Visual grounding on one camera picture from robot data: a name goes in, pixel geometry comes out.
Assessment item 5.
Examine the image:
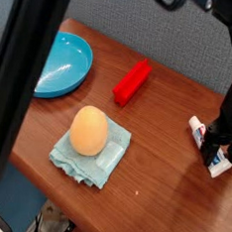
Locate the red plastic block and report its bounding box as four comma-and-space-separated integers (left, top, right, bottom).
112, 58, 152, 107

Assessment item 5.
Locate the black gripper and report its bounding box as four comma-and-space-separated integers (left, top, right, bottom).
200, 83, 232, 166

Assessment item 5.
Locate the light blue folded cloth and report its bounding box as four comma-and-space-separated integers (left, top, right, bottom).
49, 117, 131, 189

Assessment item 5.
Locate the orange egg-shaped sponge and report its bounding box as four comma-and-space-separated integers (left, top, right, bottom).
69, 105, 109, 157

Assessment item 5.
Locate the table leg frame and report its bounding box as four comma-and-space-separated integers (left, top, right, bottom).
26, 199, 75, 232

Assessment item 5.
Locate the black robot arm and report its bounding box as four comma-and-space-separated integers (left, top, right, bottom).
0, 0, 232, 179

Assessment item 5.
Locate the blue plate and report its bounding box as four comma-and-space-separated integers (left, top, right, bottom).
35, 32, 93, 98

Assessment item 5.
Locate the white toothpaste tube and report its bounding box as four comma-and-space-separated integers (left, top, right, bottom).
188, 116, 232, 178

